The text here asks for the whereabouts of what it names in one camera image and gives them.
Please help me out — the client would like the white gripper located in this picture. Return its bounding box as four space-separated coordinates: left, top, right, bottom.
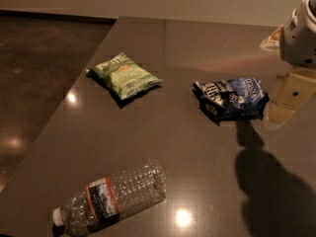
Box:
260 0 316 126

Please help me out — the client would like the green jalapeno chip bag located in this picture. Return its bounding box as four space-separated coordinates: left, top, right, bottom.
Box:
86 52 162 100

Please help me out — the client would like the clear plastic water bottle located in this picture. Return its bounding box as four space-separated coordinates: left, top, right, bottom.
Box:
52 160 167 237

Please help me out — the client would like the blue chip bag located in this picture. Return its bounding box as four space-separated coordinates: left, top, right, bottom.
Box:
193 77 270 121

